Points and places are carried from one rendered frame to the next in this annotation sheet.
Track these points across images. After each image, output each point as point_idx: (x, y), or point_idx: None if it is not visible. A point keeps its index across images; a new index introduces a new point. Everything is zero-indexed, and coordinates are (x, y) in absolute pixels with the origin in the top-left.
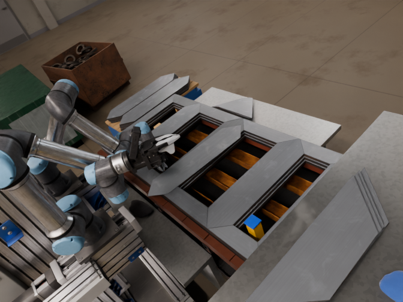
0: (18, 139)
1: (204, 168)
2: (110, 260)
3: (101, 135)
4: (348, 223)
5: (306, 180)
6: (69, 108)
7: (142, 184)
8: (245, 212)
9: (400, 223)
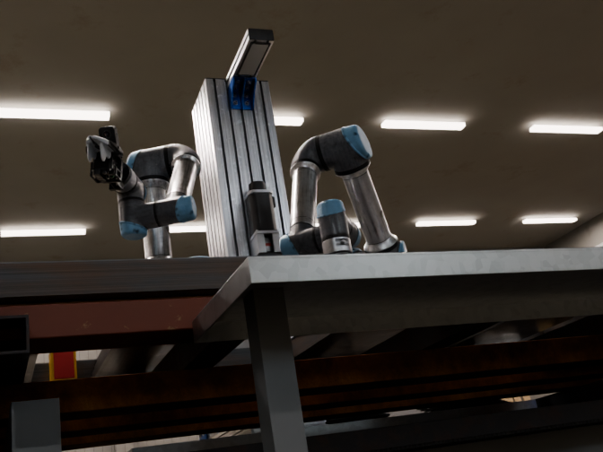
0: (169, 152)
1: (313, 334)
2: None
3: (292, 204)
4: None
5: (116, 375)
6: (298, 156)
7: None
8: (101, 350)
9: None
